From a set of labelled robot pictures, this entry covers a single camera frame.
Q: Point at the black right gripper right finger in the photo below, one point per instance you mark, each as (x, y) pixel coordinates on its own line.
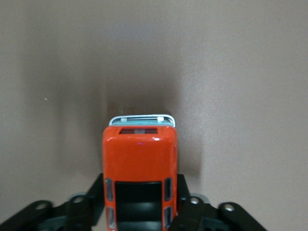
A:
(202, 216)

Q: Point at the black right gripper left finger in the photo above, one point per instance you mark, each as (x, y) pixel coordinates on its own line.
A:
(79, 214)

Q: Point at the orange toy bus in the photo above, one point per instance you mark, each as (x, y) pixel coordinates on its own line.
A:
(139, 158)

